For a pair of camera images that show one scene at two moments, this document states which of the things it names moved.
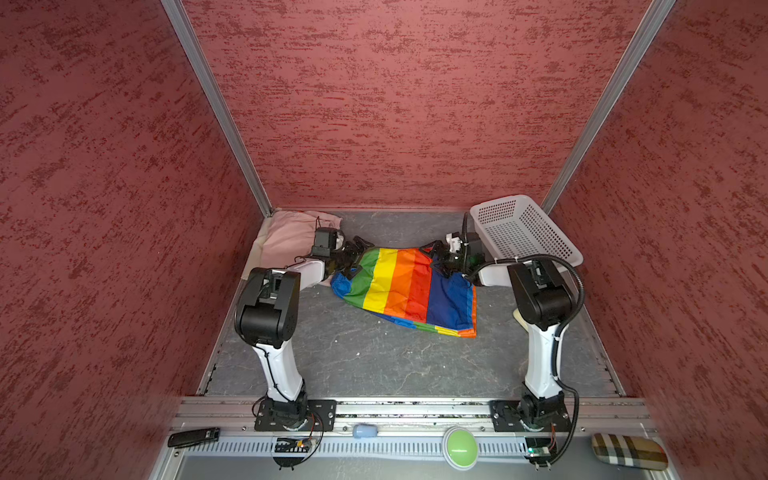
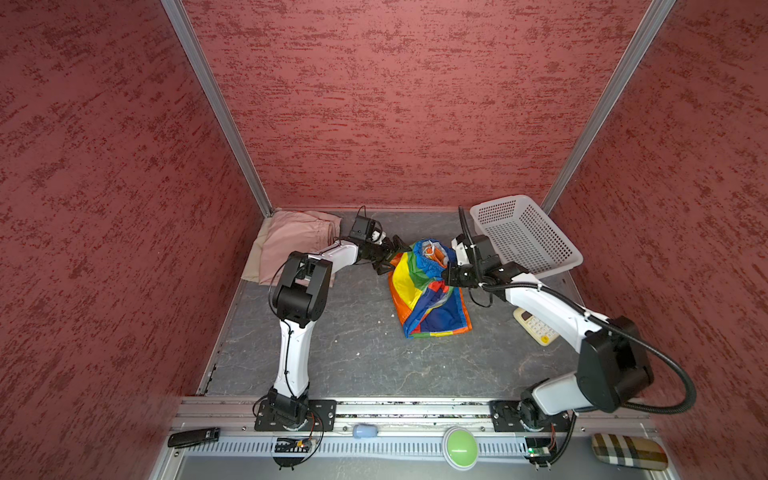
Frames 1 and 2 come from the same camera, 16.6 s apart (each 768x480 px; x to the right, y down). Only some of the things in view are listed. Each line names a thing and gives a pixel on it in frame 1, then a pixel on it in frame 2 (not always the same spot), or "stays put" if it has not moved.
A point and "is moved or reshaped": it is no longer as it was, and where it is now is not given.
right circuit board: [539, 451] stays put
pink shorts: [287, 236] stays put
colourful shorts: [403, 281] is moved or reshaped
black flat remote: [194, 436] stays put
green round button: [460, 448] stays put
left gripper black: [355, 254] to [388, 251]
